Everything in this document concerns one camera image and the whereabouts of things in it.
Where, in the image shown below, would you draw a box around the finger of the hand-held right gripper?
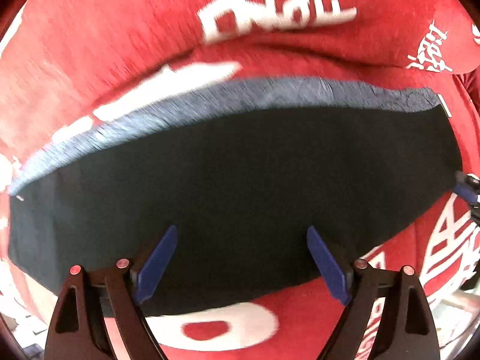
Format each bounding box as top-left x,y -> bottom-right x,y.
453,170 -> 480,226

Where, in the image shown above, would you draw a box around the dark pants with blue lining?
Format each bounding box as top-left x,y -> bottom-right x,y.
7,77 -> 463,317

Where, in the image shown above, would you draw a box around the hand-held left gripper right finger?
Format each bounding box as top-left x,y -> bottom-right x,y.
306,226 -> 442,360

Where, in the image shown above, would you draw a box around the red printed blanket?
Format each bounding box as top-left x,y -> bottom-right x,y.
0,0 -> 480,360

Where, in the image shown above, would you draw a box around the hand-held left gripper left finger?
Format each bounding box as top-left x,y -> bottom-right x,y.
44,225 -> 179,360

